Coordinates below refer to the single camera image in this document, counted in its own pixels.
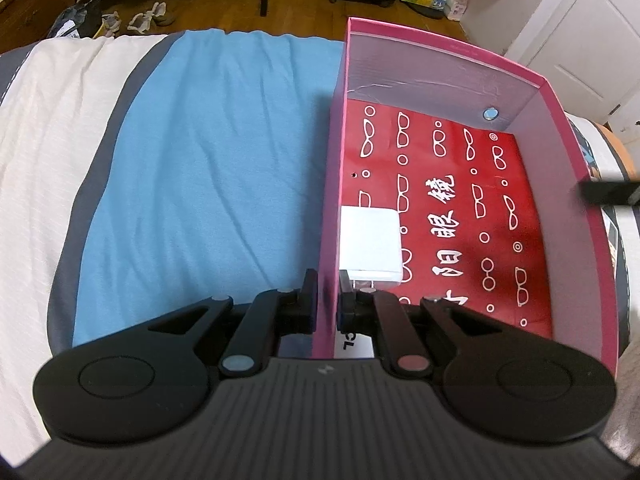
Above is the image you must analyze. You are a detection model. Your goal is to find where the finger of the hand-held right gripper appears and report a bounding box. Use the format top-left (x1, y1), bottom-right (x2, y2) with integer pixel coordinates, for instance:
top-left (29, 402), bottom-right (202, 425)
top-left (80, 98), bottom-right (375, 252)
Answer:
top-left (579, 178), bottom-right (640, 207)

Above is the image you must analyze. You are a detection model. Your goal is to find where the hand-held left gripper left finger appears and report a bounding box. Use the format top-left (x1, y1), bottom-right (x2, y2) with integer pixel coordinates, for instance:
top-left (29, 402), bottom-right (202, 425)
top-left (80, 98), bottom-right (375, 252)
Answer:
top-left (148, 269), bottom-right (318, 378)

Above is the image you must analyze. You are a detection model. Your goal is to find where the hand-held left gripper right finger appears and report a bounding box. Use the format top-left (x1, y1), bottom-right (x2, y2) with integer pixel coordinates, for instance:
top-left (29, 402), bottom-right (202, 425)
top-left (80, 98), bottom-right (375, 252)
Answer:
top-left (338, 270), bottom-right (503, 378)

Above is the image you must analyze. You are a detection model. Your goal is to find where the pink cardboard box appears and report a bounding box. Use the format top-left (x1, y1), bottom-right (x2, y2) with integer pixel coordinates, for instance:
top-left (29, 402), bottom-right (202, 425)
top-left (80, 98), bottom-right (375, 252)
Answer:
top-left (311, 16), bottom-right (621, 386)

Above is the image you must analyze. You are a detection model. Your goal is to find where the white printed label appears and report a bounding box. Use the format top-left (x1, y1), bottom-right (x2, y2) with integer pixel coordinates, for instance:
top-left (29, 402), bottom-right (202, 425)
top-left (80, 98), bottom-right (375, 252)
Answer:
top-left (334, 332), bottom-right (376, 359)

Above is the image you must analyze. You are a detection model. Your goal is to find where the tan cushion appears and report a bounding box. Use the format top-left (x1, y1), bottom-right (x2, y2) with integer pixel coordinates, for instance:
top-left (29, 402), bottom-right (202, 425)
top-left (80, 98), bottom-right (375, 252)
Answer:
top-left (597, 122), bottom-right (640, 181)

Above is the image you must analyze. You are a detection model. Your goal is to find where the white charger plug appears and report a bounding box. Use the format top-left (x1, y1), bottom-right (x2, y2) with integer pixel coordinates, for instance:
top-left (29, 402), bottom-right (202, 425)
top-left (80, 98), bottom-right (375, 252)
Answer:
top-left (339, 206), bottom-right (403, 292)

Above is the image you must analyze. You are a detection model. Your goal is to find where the red bag with glasses print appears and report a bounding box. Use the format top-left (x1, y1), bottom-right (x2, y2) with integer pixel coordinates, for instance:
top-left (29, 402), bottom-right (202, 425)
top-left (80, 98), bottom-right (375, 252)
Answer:
top-left (342, 100), bottom-right (553, 341)

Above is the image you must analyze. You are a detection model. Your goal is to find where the white door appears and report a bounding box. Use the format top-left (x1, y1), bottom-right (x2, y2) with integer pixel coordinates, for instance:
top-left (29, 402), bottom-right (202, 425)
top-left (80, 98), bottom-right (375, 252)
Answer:
top-left (504, 0), bottom-right (640, 133)

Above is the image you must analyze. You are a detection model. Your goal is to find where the blue grey white bed sheet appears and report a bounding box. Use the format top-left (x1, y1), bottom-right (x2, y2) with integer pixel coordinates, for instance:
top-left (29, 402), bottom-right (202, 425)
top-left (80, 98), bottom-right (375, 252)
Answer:
top-left (0, 30), bottom-right (347, 461)

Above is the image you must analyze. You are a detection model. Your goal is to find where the black bag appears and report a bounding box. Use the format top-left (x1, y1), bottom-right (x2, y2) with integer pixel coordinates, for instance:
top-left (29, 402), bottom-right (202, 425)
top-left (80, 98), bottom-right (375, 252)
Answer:
top-left (50, 2), bottom-right (108, 41)

